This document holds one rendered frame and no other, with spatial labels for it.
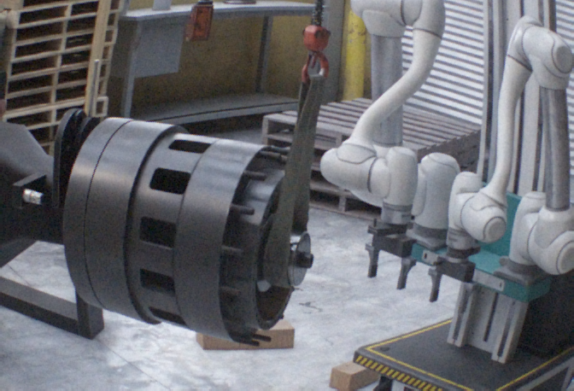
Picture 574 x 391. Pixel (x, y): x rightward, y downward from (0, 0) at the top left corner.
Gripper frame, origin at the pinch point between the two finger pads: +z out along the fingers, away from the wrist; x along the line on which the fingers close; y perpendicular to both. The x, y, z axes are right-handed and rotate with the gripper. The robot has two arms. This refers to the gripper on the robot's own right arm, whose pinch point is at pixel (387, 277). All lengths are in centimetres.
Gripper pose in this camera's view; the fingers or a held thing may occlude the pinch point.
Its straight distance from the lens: 307.6
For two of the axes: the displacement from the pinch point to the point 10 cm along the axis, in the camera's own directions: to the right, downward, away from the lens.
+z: -0.9, 9.7, 2.4
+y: 7.7, -0.9, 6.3
